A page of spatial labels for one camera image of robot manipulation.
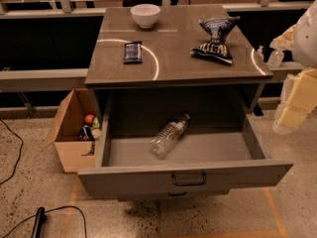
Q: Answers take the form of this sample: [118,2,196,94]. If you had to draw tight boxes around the white ceramic bowl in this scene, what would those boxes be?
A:
[131,4,160,29]

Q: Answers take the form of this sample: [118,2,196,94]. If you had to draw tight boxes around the grey cabinet with counter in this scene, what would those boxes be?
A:
[84,4,274,202]

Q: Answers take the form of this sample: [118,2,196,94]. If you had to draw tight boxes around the blue soda can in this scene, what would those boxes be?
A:
[79,126,94,141]

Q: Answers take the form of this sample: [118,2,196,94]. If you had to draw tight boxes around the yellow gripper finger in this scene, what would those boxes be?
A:
[272,68,317,135]
[269,26,295,51]

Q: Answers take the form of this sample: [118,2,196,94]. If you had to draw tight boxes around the cardboard box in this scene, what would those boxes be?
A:
[43,88,95,173]

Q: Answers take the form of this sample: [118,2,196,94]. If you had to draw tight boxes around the black drawer handle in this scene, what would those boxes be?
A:
[171,174,207,186]

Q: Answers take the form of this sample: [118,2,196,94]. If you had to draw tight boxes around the blue chip bag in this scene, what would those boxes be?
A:
[190,16,240,64]

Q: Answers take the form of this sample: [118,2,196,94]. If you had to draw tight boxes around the red apple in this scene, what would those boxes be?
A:
[84,114,95,126]

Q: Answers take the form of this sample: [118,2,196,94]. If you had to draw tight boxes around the grey open top drawer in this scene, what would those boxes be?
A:
[78,94,293,199]

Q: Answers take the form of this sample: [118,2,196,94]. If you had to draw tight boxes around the black plug with cable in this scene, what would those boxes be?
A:
[1,205,88,238]

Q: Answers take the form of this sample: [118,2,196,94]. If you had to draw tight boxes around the black floor cable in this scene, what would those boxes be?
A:
[0,118,25,185]

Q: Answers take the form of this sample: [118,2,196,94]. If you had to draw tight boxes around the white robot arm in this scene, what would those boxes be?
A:
[270,0,317,135]

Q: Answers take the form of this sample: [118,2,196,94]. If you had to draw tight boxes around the clear soap dispenser bottle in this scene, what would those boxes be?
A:
[267,50,284,67]

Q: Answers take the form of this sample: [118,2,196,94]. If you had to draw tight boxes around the small clear pump bottle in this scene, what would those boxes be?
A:
[257,46,264,60]

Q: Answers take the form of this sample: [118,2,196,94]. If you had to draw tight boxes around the clear plastic water bottle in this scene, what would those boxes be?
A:
[151,113,190,159]

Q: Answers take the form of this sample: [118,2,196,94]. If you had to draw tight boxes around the green fruit in box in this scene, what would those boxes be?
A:
[92,117,100,129]

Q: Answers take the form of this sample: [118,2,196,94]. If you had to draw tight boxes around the dark blue snack bar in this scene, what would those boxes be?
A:
[123,42,143,63]

